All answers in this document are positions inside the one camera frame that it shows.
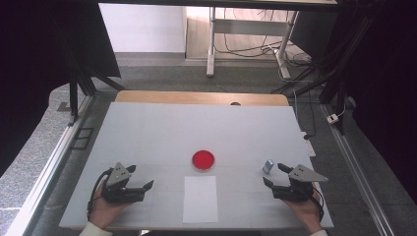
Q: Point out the white sheet of paper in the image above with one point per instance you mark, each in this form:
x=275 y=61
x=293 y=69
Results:
x=200 y=200

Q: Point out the small white plug adapter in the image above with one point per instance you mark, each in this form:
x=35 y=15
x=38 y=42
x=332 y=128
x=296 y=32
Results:
x=332 y=118

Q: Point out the round red ink pad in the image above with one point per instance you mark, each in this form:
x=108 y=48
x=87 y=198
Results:
x=203 y=160

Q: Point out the large white table cover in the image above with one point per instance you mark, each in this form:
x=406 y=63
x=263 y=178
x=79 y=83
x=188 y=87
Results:
x=196 y=128

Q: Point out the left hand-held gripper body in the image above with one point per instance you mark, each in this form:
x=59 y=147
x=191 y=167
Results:
x=116 y=177

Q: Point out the black metal stand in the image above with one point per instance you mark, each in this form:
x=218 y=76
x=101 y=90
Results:
x=331 y=85
x=73 y=95

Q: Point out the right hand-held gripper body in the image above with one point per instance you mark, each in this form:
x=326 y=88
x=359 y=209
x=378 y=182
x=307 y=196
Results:
x=303 y=175

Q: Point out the dark flat panel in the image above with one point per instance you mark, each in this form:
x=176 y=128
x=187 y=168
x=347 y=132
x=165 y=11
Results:
x=311 y=32

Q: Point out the black curtain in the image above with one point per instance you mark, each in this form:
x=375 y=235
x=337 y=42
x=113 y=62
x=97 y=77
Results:
x=29 y=65
x=387 y=82

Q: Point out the aluminium floor rail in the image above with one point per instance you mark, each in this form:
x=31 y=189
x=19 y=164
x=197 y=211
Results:
x=357 y=177
x=49 y=170

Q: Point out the white power strip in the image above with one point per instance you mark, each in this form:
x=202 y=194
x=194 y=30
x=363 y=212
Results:
x=309 y=147

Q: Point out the black square floor frame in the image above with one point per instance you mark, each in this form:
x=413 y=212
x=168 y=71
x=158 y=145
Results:
x=74 y=138

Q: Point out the small blue white stamp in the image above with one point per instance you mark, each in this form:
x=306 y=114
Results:
x=268 y=166

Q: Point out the person's right hand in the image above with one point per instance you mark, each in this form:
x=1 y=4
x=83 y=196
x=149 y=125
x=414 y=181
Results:
x=308 y=213

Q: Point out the white desk frame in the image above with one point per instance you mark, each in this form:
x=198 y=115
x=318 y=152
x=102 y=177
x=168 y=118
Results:
x=249 y=27

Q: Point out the person's left hand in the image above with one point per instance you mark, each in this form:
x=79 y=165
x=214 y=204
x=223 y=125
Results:
x=103 y=213

